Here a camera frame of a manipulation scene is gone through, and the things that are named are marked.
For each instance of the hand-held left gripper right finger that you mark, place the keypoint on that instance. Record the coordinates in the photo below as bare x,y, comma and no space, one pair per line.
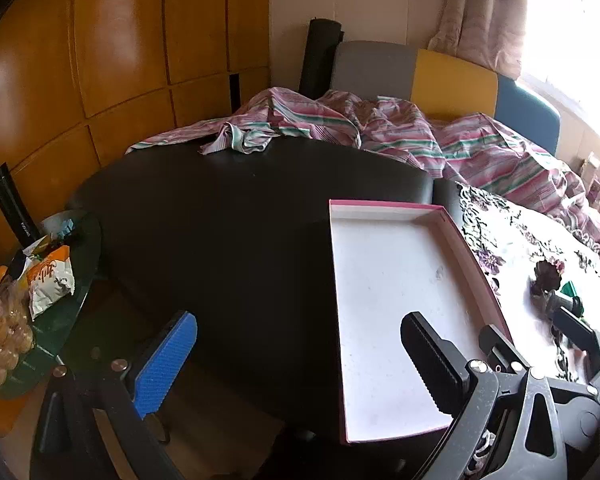
430,360

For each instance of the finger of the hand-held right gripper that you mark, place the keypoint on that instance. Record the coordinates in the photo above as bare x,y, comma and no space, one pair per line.
580,330
500,347

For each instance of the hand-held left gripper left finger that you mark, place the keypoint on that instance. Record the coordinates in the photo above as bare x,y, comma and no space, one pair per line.
165,365

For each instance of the green plastic block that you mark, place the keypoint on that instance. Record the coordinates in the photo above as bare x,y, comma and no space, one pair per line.
572,290

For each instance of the white box with pink rim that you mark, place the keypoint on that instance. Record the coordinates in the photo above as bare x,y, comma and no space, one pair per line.
395,285

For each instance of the white floral embroidered tablecloth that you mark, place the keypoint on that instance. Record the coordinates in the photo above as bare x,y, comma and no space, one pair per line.
510,240

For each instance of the round glass side table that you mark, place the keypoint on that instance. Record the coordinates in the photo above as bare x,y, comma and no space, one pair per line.
82,280

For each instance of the small pink box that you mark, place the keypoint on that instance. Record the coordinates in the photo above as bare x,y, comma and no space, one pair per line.
597,192

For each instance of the orange white snack packet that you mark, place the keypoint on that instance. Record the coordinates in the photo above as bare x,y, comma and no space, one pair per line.
50,280

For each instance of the clear bag of yellow snacks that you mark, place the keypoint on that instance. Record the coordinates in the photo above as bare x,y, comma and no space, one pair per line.
5,345

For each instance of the small white box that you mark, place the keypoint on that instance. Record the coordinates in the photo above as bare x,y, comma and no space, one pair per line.
592,162

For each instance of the light blue plastic bag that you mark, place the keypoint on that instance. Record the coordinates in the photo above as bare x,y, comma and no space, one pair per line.
62,222

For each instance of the black tube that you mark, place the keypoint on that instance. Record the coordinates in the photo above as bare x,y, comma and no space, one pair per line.
10,205

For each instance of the pink green striped bedsheet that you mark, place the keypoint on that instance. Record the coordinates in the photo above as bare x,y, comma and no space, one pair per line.
405,130

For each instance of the grey yellow blue sofa back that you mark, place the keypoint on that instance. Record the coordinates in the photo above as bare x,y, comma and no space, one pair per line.
450,80

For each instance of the bright window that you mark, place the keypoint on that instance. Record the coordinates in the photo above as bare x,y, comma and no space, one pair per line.
565,35

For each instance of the brown wooden wardrobe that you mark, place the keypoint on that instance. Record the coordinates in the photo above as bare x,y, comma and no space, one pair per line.
120,50

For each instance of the black rolled mat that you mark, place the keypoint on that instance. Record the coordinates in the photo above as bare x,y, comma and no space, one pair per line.
320,55

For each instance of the beige patterned curtain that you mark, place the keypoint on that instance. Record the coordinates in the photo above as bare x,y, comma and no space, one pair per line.
485,15

